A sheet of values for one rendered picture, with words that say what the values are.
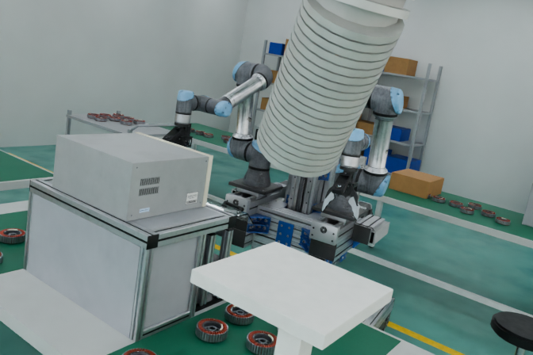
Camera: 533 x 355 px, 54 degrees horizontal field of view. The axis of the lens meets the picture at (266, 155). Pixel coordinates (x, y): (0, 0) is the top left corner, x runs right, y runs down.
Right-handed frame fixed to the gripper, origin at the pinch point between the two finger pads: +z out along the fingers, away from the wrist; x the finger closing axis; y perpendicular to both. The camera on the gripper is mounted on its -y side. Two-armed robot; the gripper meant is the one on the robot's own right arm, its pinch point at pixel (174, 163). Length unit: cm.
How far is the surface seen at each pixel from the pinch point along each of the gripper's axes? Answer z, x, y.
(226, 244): 16, -53, -33
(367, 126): 26, 89, 612
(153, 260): 13, -49, -70
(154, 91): 31, 428, 501
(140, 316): 31, -49, -74
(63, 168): -5, 1, -65
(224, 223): 5, -54, -38
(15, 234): 38, 43, -50
